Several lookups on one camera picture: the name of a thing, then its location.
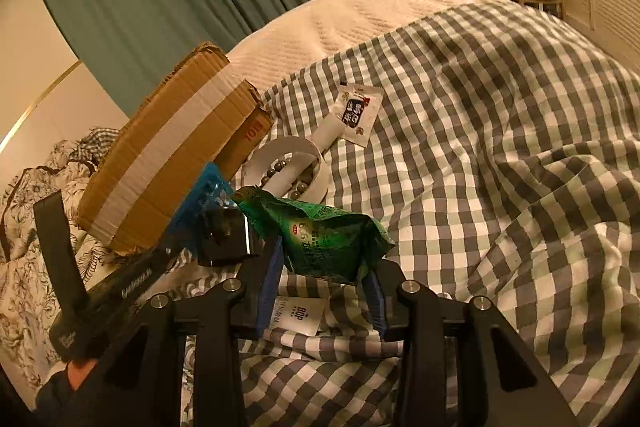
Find small white printed sachet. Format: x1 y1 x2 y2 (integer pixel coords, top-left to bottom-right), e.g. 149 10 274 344
332 83 385 148

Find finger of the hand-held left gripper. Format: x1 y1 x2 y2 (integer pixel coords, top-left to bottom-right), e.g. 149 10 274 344
167 162 237 253

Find grey checkered blanket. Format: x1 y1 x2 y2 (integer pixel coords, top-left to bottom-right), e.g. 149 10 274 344
82 2 640 427

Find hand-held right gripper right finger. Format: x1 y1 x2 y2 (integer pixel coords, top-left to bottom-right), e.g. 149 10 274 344
360 258 581 427

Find floral patterned quilt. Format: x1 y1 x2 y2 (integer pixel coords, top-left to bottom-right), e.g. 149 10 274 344
0 127 121 388

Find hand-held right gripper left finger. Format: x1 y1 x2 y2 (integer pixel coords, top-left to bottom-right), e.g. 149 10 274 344
75 237 284 427

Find white fabric label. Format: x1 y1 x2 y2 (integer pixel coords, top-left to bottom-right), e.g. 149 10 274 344
270 294 326 337

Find person's left forearm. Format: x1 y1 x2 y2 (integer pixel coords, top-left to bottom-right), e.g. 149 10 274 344
35 357 106 427

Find brown cardboard box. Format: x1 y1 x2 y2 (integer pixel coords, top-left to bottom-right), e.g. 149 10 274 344
75 43 275 258

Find green foil sachet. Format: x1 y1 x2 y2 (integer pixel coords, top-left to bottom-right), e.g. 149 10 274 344
231 187 396 284

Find white quilted bedspread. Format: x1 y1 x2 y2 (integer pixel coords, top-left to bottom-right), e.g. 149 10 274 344
227 0 511 92

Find grey bead bracelet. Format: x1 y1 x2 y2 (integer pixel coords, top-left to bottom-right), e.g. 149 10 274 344
257 159 321 200

